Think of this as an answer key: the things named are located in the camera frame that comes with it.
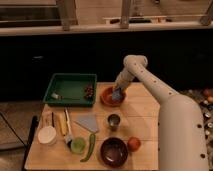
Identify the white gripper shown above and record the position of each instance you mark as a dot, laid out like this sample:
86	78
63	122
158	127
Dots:
123	80

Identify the blue grey sponge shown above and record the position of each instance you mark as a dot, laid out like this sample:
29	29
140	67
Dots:
116	94

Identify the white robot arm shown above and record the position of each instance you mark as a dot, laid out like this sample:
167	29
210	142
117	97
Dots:
181	138

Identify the dark brown bowl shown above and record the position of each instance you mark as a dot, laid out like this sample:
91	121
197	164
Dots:
114	152

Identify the dark red grapes bunch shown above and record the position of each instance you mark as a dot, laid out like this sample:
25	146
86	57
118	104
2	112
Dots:
89	92

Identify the small metal cup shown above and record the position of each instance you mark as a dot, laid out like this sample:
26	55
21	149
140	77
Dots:
113	121

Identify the grey triangular cloth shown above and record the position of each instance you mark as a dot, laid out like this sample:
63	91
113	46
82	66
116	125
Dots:
89	122

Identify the green plastic tray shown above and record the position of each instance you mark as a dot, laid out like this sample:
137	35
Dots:
70	85

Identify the red tomato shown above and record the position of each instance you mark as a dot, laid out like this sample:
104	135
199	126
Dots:
133	144

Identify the small metal spoon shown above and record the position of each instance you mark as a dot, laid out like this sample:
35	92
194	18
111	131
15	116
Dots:
59	97

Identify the green round lid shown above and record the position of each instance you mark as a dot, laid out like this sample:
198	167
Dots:
78	145

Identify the white round container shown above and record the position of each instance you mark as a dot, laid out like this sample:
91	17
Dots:
47	135

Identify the white handled brush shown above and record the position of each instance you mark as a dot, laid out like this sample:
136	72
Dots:
68	137

